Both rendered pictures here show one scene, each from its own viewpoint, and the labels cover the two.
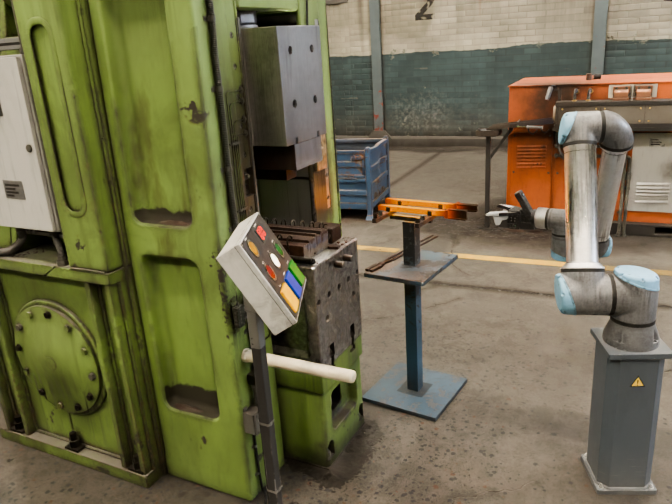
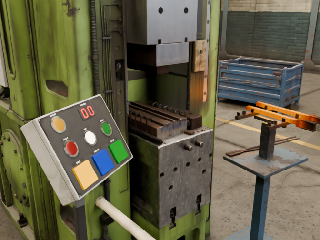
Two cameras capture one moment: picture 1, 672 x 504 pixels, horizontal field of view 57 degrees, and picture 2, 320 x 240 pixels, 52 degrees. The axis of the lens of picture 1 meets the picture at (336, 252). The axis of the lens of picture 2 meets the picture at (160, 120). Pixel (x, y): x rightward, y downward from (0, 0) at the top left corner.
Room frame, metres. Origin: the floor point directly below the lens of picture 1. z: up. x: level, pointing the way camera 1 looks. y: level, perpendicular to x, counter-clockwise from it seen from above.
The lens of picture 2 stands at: (0.88, -0.42, 1.51)
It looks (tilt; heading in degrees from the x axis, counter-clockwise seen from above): 19 degrees down; 22
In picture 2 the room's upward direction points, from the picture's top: straight up
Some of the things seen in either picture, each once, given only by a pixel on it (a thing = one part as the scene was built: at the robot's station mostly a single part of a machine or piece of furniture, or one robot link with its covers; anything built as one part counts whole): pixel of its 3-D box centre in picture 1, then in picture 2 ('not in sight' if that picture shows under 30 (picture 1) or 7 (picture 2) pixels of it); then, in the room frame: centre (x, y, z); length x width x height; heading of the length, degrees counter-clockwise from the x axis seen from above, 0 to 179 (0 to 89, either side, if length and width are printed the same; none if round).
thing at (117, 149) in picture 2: (295, 273); (117, 151); (1.87, 0.14, 1.01); 0.07 x 0.05 x 0.07; 177
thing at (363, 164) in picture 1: (327, 175); (257, 82); (6.50, 0.04, 0.36); 1.20 x 0.80 x 0.72; 70
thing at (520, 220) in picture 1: (522, 217); not in sight; (2.59, -0.82, 0.93); 0.12 x 0.08 x 0.09; 56
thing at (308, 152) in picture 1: (262, 151); (145, 49); (2.41, 0.26, 1.32); 0.42 x 0.20 x 0.10; 62
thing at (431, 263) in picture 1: (412, 265); (265, 157); (2.75, -0.35, 0.68); 0.40 x 0.30 x 0.02; 146
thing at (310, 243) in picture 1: (271, 239); (145, 118); (2.41, 0.26, 0.96); 0.42 x 0.20 x 0.09; 62
